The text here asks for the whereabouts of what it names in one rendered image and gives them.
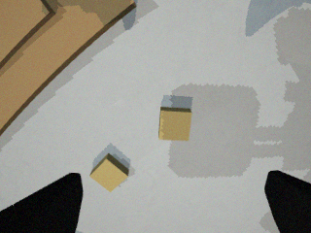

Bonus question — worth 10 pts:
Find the tan block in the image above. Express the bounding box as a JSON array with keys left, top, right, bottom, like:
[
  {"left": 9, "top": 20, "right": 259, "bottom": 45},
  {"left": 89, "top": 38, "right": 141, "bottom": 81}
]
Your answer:
[
  {"left": 159, "top": 106, "right": 191, "bottom": 141},
  {"left": 89, "top": 152, "right": 128, "bottom": 191}
]

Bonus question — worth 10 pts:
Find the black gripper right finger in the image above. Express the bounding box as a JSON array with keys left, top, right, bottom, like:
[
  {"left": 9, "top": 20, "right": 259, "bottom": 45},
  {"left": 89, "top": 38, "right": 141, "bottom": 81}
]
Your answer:
[{"left": 264, "top": 170, "right": 311, "bottom": 233}]

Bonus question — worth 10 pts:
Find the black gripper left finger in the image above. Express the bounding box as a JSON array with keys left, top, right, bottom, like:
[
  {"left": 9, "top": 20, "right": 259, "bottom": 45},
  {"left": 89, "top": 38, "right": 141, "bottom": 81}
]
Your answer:
[{"left": 0, "top": 172, "right": 83, "bottom": 233}]

